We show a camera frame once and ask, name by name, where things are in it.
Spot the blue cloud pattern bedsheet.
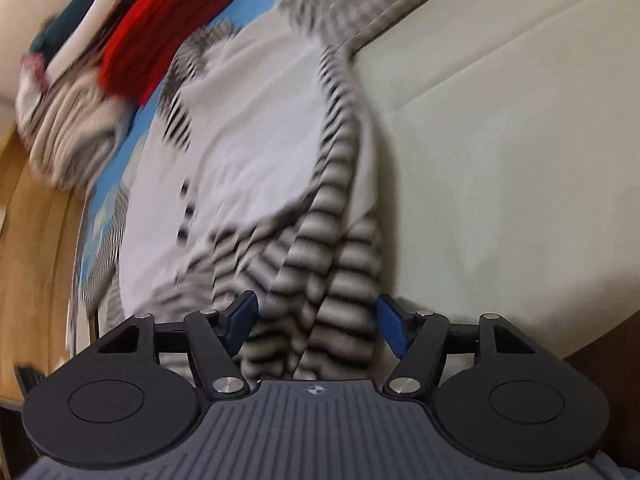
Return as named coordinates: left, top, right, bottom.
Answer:
left=74, top=0, right=492, bottom=306

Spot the red folded cloth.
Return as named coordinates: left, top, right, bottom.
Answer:
left=99, top=0, right=232, bottom=106

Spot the dark blue shark plush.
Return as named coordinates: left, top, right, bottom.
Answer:
left=28, top=0, right=94, bottom=62

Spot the white folded clothes pile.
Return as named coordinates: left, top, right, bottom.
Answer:
left=15, top=0, right=122, bottom=118

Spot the white black striped sweater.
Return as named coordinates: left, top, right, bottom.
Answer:
left=81, top=11, right=381, bottom=382

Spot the wooden bed frame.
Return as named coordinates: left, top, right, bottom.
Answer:
left=1, top=129, right=84, bottom=402

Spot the beige folded blanket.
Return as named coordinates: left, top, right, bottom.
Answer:
left=18, top=67, right=134, bottom=196

